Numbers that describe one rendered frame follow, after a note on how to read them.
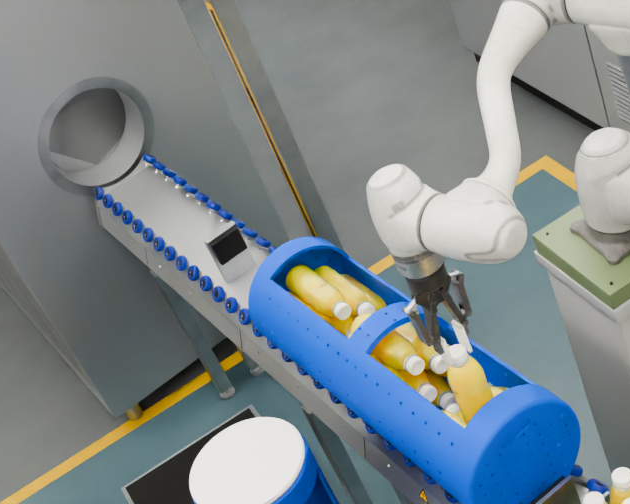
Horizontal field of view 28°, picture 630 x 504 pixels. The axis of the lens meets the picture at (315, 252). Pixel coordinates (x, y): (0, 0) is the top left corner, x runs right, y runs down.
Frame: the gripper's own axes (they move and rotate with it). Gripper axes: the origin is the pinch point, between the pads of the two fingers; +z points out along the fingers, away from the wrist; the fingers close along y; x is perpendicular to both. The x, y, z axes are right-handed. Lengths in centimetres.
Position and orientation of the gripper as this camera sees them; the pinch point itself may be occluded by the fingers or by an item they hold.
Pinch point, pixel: (453, 343)
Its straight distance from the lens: 240.5
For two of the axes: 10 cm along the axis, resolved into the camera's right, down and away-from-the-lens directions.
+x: 5.2, 3.6, -7.7
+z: 3.4, 7.4, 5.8
